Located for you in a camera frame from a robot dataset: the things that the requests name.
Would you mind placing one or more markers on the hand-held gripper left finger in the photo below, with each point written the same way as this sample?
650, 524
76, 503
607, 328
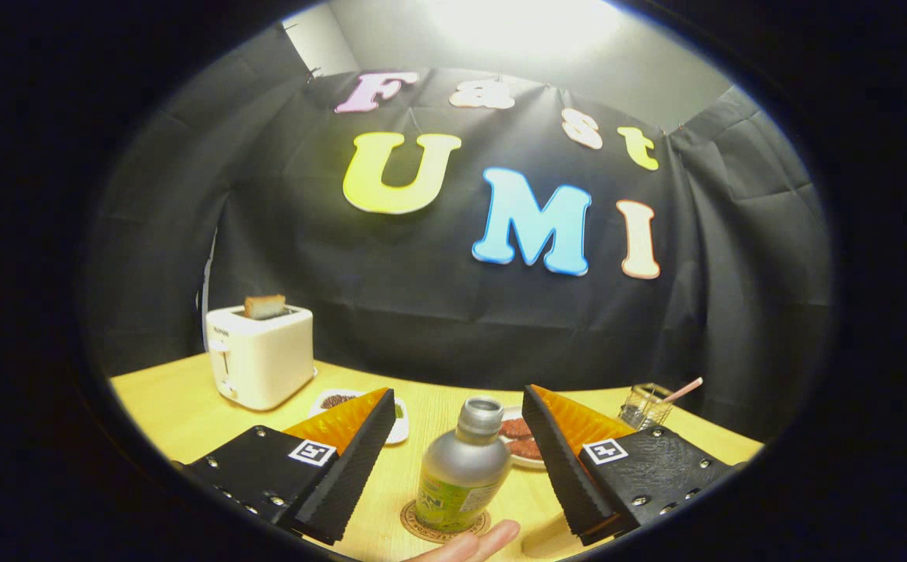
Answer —
344, 484

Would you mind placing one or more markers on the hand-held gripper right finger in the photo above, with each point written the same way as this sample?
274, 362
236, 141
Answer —
570, 484

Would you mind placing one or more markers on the round cork coaster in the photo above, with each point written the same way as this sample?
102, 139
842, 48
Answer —
408, 521

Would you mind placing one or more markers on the silver juice bottle green label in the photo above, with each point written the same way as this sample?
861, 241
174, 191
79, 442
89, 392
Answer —
465, 468

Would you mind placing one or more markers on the brown meat slice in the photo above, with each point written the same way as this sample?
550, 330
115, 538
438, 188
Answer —
525, 449
514, 427

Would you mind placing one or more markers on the white oval plate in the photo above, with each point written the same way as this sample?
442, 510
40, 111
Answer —
517, 462

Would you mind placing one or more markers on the white divided dish of beans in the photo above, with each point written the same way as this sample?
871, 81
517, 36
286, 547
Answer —
332, 400

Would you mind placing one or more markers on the white toaster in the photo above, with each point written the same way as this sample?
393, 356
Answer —
262, 363

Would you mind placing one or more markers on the pink striped straw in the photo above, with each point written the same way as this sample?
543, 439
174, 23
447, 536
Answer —
684, 389

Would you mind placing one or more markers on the wooden table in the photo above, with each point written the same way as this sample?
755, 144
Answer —
180, 406

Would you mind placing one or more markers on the black backdrop cloth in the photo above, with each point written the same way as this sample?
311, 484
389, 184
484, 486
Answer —
422, 312

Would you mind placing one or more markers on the toast slice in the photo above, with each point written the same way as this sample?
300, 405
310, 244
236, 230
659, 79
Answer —
264, 307

